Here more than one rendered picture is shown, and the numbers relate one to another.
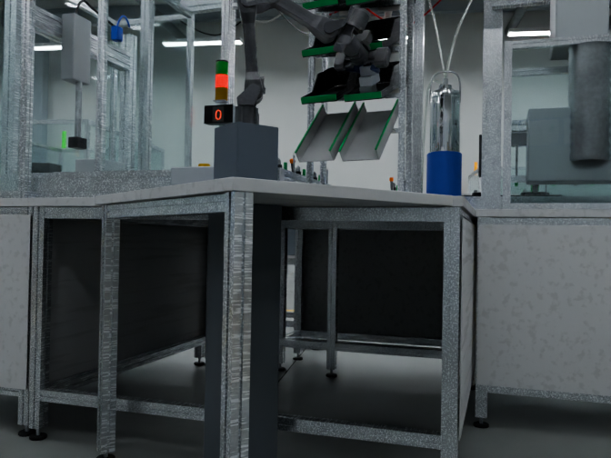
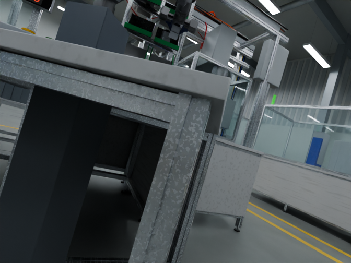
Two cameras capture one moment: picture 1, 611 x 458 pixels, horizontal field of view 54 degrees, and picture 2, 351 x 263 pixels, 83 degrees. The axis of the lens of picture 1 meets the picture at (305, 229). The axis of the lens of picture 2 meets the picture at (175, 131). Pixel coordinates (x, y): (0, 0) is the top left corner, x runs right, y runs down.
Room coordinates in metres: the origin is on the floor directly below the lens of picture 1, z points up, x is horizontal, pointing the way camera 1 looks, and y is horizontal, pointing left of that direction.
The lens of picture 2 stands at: (1.11, 0.35, 0.77)
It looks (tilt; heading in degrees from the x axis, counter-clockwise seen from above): 1 degrees up; 319
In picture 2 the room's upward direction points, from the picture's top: 17 degrees clockwise
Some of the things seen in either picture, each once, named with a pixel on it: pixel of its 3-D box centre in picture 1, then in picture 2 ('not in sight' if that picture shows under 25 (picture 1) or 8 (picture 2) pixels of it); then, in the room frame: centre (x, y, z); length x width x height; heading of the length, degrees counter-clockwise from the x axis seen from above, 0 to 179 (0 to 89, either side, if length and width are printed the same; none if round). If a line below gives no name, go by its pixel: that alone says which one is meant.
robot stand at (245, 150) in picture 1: (245, 161); (91, 48); (1.80, 0.18, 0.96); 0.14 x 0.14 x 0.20; 37
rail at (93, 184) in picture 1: (163, 184); not in sight; (2.12, 0.50, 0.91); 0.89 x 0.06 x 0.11; 72
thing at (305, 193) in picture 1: (259, 200); (91, 87); (1.83, 0.14, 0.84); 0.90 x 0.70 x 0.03; 37
